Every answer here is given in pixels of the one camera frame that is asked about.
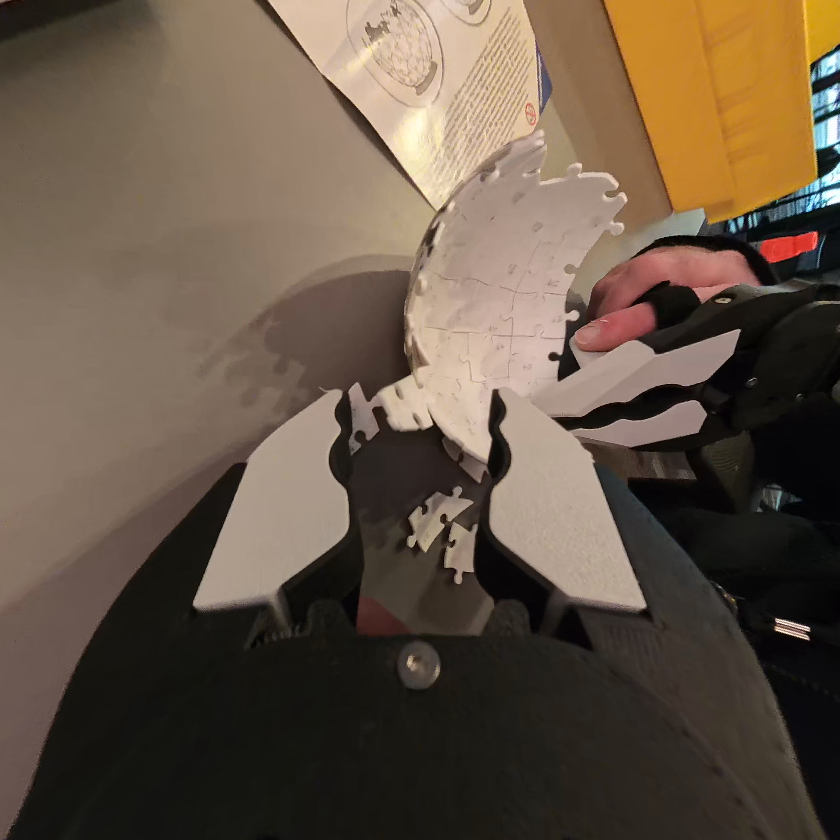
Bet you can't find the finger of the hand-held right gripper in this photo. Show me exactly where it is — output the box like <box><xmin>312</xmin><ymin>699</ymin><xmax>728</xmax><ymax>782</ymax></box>
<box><xmin>567</xmin><ymin>392</ymin><xmax>711</xmax><ymax>450</ymax></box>
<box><xmin>533</xmin><ymin>329</ymin><xmax>742</xmax><ymax>429</ymax></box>

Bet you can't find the orange object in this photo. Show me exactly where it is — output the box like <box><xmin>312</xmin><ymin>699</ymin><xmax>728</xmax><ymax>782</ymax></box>
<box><xmin>755</xmin><ymin>231</ymin><xmax>821</xmax><ymax>265</ymax></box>

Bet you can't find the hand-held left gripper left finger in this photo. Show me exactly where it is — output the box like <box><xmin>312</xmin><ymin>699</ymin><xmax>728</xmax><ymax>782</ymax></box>
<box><xmin>192</xmin><ymin>388</ymin><xmax>366</xmax><ymax>632</ymax></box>

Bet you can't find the person's right hand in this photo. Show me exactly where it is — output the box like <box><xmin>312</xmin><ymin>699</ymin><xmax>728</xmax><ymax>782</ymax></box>
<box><xmin>571</xmin><ymin>236</ymin><xmax>777</xmax><ymax>351</ymax></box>

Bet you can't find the partly built puzzle ball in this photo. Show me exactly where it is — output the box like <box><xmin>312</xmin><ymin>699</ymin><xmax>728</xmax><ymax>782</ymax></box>
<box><xmin>403</xmin><ymin>129</ymin><xmax>627</xmax><ymax>463</ymax></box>

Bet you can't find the yellow box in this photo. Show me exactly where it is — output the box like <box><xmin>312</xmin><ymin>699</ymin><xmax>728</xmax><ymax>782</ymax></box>
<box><xmin>602</xmin><ymin>0</ymin><xmax>840</xmax><ymax>224</ymax></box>

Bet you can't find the printed instruction leaflet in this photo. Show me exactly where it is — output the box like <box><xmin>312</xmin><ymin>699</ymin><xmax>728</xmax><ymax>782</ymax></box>
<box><xmin>266</xmin><ymin>0</ymin><xmax>555</xmax><ymax>211</ymax></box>

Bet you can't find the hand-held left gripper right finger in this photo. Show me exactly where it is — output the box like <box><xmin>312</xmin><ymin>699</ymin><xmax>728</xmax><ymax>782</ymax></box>
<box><xmin>479</xmin><ymin>388</ymin><xmax>648</xmax><ymax>632</ymax></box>

